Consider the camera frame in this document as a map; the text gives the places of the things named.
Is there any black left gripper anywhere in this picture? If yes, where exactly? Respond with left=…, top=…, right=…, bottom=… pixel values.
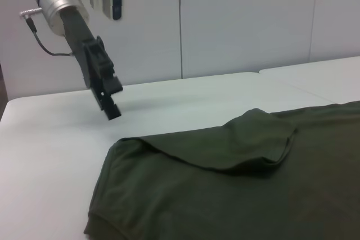
left=60, top=8, right=124, bottom=121

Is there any dark green shirt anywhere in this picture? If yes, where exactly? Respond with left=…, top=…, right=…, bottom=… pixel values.
left=83, top=101, right=360, bottom=240

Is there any left gripper cable connector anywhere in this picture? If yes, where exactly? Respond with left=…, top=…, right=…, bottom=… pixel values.
left=19, top=8, right=75, bottom=57

